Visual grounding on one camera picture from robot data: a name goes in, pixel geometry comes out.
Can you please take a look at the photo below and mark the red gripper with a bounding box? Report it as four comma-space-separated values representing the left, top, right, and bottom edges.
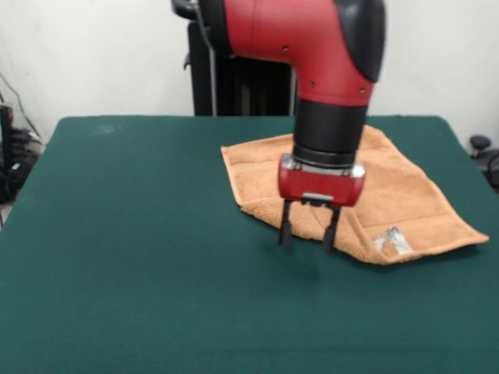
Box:
277, 153, 367, 254

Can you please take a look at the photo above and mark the orange terry towel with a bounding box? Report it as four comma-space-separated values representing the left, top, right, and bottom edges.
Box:
220, 124, 490, 266

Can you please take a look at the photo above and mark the dark green table cloth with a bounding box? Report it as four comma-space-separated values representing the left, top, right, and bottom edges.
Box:
0, 115, 499, 374

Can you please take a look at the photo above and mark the black box with red light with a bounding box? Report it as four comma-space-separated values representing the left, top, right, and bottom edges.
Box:
0, 104, 15, 176

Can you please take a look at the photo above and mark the black robot pedestal with handle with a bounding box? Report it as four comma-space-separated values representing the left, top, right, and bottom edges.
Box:
170, 0, 299, 117

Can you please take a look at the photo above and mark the black cable bundle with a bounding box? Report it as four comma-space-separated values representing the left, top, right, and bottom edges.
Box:
0, 157, 32, 204

